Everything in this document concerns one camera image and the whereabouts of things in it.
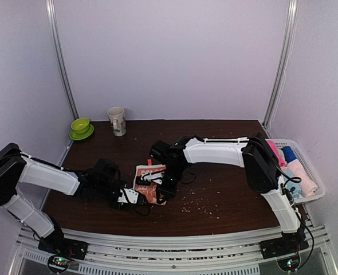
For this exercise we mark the dark blue rolled towel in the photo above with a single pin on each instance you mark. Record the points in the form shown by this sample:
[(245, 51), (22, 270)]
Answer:
[(288, 154)]

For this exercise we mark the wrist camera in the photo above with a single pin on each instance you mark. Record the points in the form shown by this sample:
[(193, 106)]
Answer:
[(131, 196), (168, 154)]

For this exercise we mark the light pink rolled towel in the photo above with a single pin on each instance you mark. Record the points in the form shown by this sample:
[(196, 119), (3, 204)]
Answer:
[(308, 186)]

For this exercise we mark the pink microfiber towel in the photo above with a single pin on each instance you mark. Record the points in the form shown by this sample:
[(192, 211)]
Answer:
[(273, 146)]

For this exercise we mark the aluminium frame post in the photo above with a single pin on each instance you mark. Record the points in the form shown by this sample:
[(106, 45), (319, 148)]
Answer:
[(52, 18), (280, 77)]

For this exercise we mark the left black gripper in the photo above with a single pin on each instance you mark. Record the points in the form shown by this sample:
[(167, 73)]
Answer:
[(118, 207)]

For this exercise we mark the green plastic bowl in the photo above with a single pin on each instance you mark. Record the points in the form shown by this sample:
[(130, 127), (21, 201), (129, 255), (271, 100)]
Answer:
[(80, 125)]

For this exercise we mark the blue cartoon rolled towel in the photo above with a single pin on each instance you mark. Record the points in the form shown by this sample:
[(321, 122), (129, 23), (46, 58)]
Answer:
[(292, 182)]

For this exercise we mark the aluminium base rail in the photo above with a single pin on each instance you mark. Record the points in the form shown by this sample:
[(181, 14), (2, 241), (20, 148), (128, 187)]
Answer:
[(233, 253)]

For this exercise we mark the orange patterned towel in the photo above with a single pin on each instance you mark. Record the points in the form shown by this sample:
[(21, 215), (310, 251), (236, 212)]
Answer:
[(147, 186)]

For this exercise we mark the white plastic basket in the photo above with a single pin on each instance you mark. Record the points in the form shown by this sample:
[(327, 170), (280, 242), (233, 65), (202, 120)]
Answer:
[(309, 168)]

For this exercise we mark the right aluminium frame post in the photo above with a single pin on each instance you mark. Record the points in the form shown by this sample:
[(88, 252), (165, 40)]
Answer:
[(280, 77)]

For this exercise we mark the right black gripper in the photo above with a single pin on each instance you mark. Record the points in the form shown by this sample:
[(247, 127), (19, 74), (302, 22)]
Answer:
[(171, 192)]

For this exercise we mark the green plastic plate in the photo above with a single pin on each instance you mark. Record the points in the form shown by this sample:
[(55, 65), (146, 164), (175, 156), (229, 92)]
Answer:
[(74, 135)]

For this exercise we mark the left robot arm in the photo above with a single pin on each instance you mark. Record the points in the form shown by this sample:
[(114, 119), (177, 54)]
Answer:
[(18, 171)]

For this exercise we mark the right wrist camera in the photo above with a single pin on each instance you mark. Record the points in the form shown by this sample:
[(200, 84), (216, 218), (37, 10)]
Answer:
[(168, 154)]

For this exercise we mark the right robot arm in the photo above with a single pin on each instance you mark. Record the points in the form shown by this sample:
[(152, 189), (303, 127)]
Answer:
[(263, 174)]

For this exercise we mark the left aluminium frame post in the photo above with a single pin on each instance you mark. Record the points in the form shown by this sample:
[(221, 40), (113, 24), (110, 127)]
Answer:
[(52, 18)]

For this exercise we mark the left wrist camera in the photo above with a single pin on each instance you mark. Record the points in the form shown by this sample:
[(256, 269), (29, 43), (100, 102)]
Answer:
[(131, 196)]

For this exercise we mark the beige ceramic mug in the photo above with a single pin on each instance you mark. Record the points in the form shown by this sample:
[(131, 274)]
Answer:
[(117, 120)]

